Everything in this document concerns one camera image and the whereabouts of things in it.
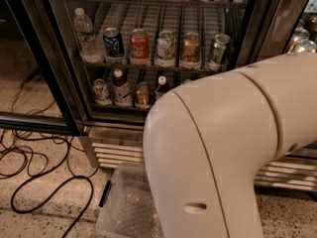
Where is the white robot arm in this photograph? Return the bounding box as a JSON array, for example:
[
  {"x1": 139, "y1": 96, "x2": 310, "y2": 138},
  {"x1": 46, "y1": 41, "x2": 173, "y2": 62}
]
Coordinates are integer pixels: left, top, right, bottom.
[{"x1": 143, "y1": 53, "x2": 317, "y2": 238}]

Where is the brown tea bottle white cap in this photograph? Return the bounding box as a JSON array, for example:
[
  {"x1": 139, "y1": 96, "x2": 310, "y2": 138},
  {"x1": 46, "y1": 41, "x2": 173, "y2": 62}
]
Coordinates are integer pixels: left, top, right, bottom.
[{"x1": 155, "y1": 75, "x2": 169, "y2": 100}]

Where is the gold can bottom shelf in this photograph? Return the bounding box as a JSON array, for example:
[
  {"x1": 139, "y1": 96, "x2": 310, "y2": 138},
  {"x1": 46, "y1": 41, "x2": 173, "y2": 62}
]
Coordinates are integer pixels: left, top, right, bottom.
[{"x1": 135, "y1": 82, "x2": 152, "y2": 109}]

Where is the brown juice bottle white cap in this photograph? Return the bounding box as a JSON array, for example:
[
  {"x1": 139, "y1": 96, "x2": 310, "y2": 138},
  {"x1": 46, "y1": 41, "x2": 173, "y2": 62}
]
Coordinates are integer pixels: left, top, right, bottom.
[{"x1": 113, "y1": 68, "x2": 132, "y2": 107}]

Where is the stainless steel fridge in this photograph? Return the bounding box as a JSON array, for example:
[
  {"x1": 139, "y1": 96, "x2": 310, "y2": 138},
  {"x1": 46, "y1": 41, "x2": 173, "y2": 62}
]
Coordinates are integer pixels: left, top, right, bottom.
[{"x1": 14, "y1": 0, "x2": 317, "y2": 192}]

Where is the clear water bottle middle shelf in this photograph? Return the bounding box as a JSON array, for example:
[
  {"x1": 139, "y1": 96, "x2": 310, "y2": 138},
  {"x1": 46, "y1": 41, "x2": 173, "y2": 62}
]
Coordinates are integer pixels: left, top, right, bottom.
[{"x1": 73, "y1": 8, "x2": 103, "y2": 63}]

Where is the open glass fridge door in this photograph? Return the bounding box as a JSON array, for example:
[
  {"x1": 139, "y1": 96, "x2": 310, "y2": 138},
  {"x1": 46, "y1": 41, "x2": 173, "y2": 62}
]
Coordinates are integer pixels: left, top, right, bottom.
[{"x1": 0, "y1": 0, "x2": 83, "y2": 136}]

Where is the right glass fridge door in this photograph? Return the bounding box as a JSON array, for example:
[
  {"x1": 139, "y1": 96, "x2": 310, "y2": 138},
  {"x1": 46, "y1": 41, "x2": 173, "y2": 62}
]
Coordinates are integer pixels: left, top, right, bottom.
[{"x1": 236, "y1": 0, "x2": 309, "y2": 66}]

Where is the silver can right fridge upper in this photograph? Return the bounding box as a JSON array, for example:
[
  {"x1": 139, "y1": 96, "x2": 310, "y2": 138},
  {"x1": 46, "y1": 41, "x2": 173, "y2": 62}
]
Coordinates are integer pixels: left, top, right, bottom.
[{"x1": 293, "y1": 40, "x2": 317, "y2": 54}]

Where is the red coca cola can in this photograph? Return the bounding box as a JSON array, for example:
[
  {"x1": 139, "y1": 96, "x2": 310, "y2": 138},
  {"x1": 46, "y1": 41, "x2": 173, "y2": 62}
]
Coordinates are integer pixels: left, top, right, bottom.
[{"x1": 129, "y1": 29, "x2": 150, "y2": 65}]

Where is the white green soda can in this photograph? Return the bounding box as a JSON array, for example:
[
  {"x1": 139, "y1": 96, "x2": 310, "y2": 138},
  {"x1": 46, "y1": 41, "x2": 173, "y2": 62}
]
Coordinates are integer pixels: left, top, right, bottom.
[{"x1": 156, "y1": 30, "x2": 175, "y2": 67}]

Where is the orange gold soda can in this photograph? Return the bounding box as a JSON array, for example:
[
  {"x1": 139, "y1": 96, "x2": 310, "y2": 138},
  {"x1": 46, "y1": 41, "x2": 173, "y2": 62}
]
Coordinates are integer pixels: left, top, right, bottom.
[{"x1": 179, "y1": 32, "x2": 201, "y2": 69}]

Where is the blue pepsi can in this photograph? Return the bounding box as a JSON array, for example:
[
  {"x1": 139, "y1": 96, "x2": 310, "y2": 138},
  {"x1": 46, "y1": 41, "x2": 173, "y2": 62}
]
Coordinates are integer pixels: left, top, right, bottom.
[{"x1": 103, "y1": 27, "x2": 125, "y2": 63}]

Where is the clear plastic bin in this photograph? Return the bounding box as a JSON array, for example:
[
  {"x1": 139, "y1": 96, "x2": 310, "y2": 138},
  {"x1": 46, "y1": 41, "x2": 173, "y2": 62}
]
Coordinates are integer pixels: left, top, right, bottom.
[{"x1": 96, "y1": 163, "x2": 149, "y2": 238}]

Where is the bubble wrap sheet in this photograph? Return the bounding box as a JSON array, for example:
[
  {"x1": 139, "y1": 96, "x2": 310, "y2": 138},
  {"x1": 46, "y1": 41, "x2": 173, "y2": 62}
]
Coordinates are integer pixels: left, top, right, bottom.
[{"x1": 114, "y1": 178, "x2": 163, "y2": 238}]

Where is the black cable on floor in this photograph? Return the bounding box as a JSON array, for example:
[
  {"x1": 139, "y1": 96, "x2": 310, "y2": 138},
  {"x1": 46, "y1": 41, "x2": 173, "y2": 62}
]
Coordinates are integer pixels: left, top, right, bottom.
[{"x1": 0, "y1": 40, "x2": 99, "y2": 238}]

